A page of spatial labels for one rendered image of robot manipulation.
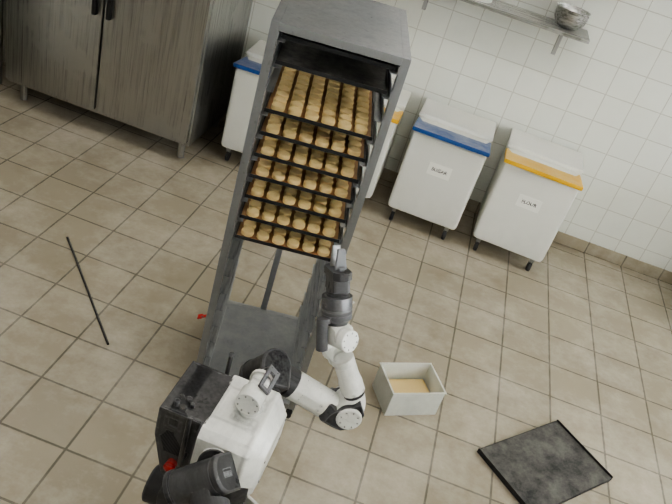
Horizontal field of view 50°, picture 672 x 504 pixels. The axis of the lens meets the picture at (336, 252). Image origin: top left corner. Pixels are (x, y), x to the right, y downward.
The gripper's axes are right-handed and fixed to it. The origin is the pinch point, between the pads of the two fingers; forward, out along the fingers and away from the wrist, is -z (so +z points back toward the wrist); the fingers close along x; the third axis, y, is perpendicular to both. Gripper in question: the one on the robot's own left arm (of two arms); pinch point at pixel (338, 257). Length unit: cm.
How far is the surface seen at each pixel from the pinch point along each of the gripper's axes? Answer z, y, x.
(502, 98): -36, -213, -291
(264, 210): 4, 2, -93
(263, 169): -14, 5, -83
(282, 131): -28, -2, -78
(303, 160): -18, -9, -75
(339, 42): -60, -14, -51
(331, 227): 10, -23, -85
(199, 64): -53, 3, -303
